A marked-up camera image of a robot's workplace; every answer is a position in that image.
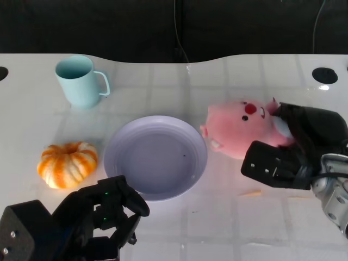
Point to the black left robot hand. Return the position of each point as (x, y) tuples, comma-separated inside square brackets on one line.
[(79, 214)]

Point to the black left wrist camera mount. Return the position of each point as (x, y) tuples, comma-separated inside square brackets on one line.
[(20, 228)]

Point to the light blue mug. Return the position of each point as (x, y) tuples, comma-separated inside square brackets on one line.
[(79, 88)]

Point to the black table grommet hole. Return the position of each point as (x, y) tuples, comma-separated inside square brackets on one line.
[(324, 75), (2, 73)]

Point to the orange white striped pumpkin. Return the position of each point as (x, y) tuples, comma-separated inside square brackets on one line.
[(66, 166)]

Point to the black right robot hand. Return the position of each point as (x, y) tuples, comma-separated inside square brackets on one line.
[(318, 130)]

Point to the black backdrop curtain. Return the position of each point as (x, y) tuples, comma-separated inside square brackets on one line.
[(108, 27)]

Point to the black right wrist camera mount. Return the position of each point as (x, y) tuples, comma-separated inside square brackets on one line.
[(261, 163)]

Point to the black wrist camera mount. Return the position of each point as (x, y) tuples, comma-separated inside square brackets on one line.
[(20, 228), (261, 163)]

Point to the pink plush doll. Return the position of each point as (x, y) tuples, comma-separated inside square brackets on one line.
[(231, 127)]

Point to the lavender round plate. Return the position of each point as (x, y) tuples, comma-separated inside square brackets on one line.
[(155, 157)]

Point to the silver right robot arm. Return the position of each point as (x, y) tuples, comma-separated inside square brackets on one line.
[(334, 195)]

